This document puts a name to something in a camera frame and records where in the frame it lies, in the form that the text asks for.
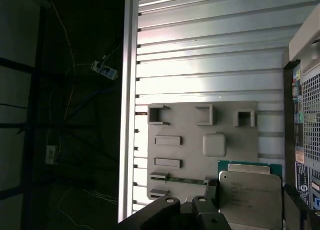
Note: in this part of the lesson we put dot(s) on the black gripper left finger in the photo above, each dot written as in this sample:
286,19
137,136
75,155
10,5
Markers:
155,215

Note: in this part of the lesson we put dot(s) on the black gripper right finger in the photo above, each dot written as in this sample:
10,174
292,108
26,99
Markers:
292,210

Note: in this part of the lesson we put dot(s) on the silver topped CPU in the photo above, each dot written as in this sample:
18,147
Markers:
250,195

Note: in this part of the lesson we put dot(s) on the green RAM stick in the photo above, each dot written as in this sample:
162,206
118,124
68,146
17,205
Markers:
187,180

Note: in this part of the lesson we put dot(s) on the grey parts rack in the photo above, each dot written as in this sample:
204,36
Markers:
190,145

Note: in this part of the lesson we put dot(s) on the open PC case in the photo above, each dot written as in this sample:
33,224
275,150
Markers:
306,33

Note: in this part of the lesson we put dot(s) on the black metal table frame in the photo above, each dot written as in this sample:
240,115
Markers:
40,90

